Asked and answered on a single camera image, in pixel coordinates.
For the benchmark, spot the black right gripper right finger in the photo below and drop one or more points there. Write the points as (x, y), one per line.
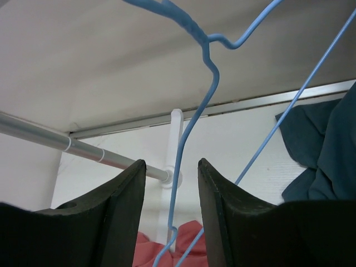
(243, 230)

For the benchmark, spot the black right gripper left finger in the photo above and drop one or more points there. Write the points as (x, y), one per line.
(98, 228)

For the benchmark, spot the red t shirt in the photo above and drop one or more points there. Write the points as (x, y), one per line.
(146, 250)

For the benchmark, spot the light blue wire hanger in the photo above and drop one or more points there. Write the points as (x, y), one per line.
(170, 10)

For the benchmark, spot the teal t shirt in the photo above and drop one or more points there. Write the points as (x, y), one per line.
(321, 137)

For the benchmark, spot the white clothes rack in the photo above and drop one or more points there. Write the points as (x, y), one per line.
(169, 177)

